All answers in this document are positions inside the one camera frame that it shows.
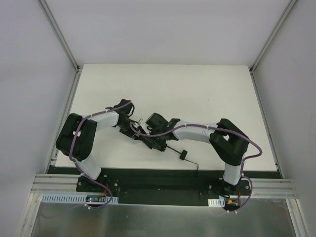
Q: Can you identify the black folding umbrella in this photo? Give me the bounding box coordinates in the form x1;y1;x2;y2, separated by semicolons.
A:
117;118;199;170

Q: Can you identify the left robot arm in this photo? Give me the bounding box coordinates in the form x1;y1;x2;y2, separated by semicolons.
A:
55;99;134;180

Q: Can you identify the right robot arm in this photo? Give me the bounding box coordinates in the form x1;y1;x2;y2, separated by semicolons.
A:
146;113;249;186

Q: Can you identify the left aluminium frame post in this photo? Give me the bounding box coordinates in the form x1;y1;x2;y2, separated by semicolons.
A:
37;0;82;72

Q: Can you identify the aluminium frame post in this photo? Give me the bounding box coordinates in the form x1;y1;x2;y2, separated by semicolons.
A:
249;0;299;75
37;0;82;72

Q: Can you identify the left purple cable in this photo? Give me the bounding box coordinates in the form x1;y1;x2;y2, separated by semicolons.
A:
68;101;134;183

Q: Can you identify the right white cable duct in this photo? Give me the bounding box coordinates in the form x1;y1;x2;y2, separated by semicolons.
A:
207;198;225;208

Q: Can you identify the white cable duct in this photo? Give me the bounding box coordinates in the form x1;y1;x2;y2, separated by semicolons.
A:
42;194;119;205
207;198;225;208

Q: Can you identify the right aluminium frame post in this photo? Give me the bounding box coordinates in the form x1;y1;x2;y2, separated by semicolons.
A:
249;0;299;75

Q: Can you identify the aluminium cross rail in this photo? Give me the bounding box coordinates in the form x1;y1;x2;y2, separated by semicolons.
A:
31;174;298;199

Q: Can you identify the left white cable duct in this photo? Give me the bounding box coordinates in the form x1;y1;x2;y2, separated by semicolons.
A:
42;194;119;205

